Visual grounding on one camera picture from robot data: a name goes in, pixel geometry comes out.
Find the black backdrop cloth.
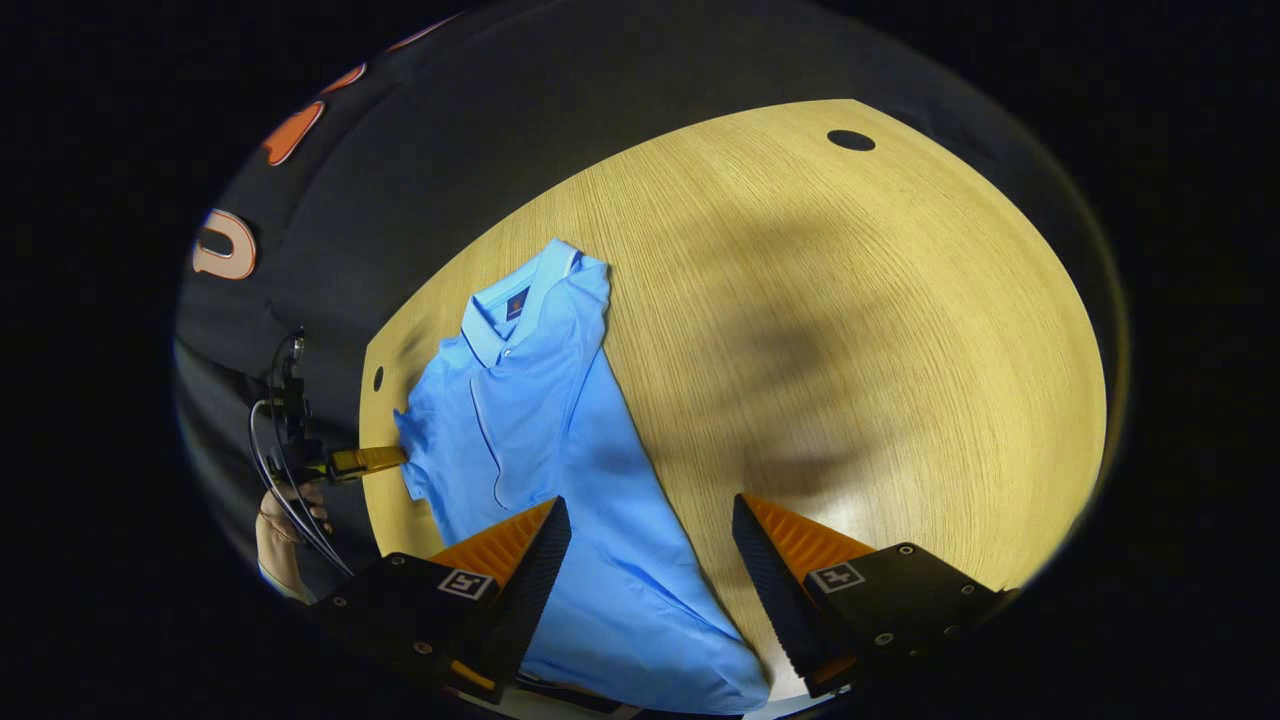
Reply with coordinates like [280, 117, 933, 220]
[175, 0, 1131, 601]

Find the light blue T-shirt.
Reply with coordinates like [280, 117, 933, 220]
[393, 238, 771, 716]

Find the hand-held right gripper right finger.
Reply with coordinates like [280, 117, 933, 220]
[732, 493, 1016, 701]

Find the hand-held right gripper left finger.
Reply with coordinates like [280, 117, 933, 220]
[310, 497, 573, 706]

